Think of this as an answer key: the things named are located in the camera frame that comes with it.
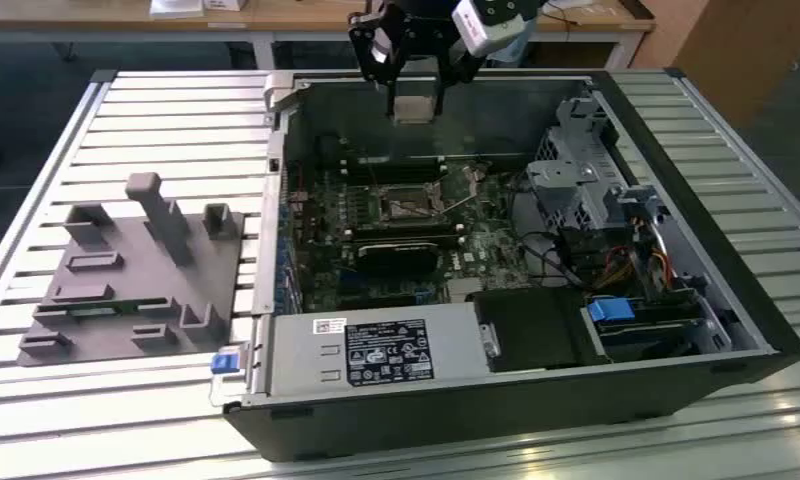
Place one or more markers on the silver chipset heatsink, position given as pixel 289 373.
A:
pixel 463 290

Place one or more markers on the white cardboard box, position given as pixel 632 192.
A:
pixel 222 4
pixel 173 7

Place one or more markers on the green RAM stick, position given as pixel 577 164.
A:
pixel 93 311

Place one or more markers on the grey parts rack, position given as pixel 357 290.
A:
pixel 140 280

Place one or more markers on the blue case latch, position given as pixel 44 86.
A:
pixel 225 361

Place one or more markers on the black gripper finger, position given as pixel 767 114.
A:
pixel 465 67
pixel 373 30

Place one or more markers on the black PC case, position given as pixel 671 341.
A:
pixel 573 415

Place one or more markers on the grey metal disk bay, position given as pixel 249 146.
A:
pixel 573 185

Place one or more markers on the CPU socket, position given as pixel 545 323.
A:
pixel 407 206

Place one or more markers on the wooden desk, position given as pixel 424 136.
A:
pixel 106 22

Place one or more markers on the green motherboard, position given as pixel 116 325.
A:
pixel 493 250

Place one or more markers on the CPU with silver top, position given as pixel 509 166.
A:
pixel 413 109

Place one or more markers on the black plastic shroud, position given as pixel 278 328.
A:
pixel 533 325

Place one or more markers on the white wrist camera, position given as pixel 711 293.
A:
pixel 489 25

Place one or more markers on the pale blue teach pendant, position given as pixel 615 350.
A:
pixel 509 52

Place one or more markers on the black graphics card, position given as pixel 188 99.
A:
pixel 400 260

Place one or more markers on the wooden cabinet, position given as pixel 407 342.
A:
pixel 740 50

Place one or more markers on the grey power supply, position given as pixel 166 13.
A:
pixel 306 360

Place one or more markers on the blue disk carrier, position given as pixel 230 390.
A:
pixel 609 312

